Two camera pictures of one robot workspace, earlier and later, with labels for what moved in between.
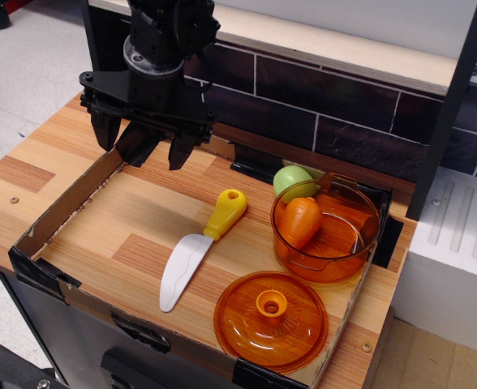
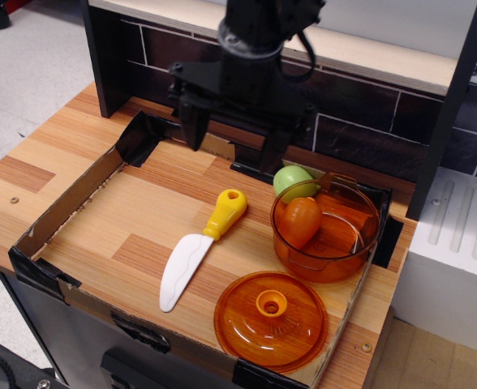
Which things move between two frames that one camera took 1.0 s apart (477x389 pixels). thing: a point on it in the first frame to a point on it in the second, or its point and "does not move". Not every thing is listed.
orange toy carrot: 300,221 does not move
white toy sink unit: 448,284 does not move
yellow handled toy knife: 190,250 does not move
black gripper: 154,91 to 252,91
